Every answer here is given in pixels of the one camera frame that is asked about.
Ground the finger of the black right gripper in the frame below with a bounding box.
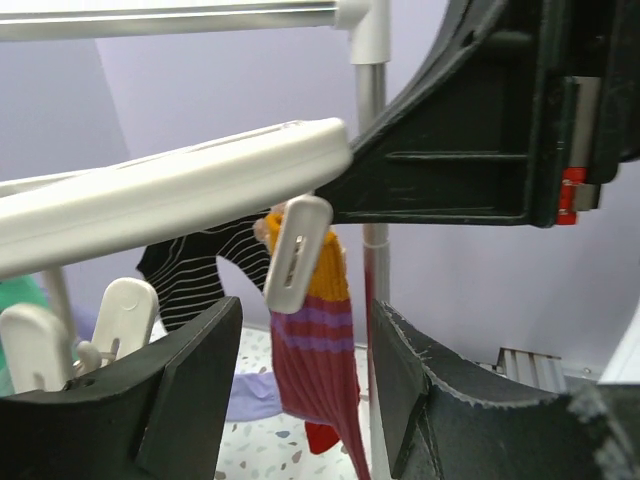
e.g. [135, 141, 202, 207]
[319, 1, 620, 228]

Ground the red beige alpaca sock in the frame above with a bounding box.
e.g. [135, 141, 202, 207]
[252, 214, 362, 455]

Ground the black white striped sock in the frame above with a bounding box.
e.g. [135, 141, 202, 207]
[137, 211, 270, 332]

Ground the mint green patterned sock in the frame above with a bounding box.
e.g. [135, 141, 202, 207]
[1, 276, 62, 397]

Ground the lavender shirt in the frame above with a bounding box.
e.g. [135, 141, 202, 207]
[226, 372, 283, 422]

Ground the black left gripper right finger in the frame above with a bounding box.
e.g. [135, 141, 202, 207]
[372, 302, 639, 479]

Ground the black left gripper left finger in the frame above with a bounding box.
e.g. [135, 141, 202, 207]
[1, 297, 243, 480]

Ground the maroon purple striped sock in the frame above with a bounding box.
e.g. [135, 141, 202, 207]
[264, 212, 374, 480]

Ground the white plastic sock hanger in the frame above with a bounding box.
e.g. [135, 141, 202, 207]
[1, 118, 352, 392]

